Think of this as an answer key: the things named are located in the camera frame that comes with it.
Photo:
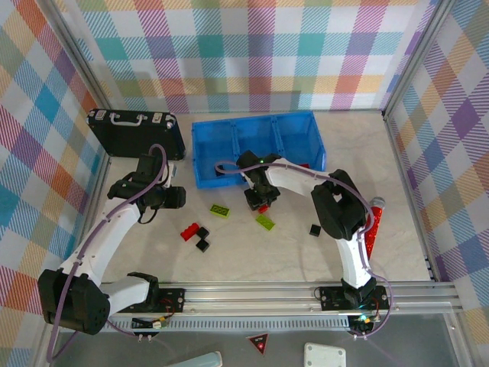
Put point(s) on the lime green lego brick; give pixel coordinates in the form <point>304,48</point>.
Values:
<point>265,222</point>
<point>219,211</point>

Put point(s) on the small black lego brick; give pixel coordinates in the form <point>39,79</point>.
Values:
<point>315,229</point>
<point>221,174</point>
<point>203,233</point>
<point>202,245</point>

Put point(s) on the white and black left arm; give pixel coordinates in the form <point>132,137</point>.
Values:
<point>103,237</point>

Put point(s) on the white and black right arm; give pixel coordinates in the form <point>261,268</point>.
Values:
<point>355,260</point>

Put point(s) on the red stacked lego bricks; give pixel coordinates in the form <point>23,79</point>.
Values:
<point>189,232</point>

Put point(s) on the blue three-compartment plastic bin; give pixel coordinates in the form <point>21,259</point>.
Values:
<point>252,134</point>

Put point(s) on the red glitter cylinder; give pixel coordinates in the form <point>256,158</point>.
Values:
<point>372,237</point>

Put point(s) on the small wiring connector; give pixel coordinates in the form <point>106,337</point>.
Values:
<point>156,324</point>
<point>361,319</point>

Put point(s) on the red triangle sign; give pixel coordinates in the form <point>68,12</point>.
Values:
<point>260,344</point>

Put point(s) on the white square plate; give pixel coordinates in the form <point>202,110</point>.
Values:
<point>324,355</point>

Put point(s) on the pale blue-grey object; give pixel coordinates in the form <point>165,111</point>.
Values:
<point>208,360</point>

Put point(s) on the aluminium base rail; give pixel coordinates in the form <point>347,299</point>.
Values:
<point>248,298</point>

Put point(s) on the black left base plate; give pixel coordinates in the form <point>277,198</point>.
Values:
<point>172,300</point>

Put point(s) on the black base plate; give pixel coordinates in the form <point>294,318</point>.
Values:
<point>330,298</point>
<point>172,300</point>

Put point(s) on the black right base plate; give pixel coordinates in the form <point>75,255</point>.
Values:
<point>330,298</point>

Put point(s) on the aluminium corner post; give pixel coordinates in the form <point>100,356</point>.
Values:
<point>80,57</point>
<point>420,49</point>

